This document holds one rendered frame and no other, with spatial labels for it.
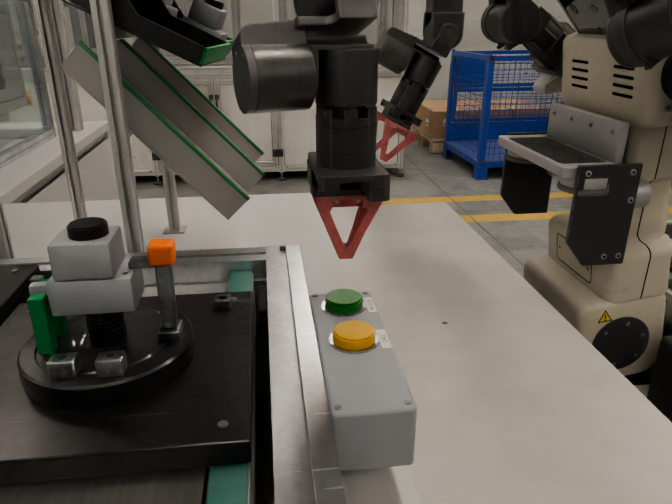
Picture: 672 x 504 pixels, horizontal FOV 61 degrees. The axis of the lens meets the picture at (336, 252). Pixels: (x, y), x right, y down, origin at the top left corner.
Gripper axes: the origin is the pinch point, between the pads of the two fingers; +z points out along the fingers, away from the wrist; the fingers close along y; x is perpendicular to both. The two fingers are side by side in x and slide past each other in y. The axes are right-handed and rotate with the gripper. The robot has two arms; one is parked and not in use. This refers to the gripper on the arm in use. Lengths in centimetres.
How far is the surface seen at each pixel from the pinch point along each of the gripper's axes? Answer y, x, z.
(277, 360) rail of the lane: 9.5, -7.6, 6.3
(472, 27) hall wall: -853, 329, -4
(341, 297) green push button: 0.4, -0.5, 5.1
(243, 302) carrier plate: -0.3, -10.6, 5.3
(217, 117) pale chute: -50, -15, -6
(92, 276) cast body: 11.0, -21.5, -3.6
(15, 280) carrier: -9.1, -36.1, 5.3
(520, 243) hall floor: -244, 143, 103
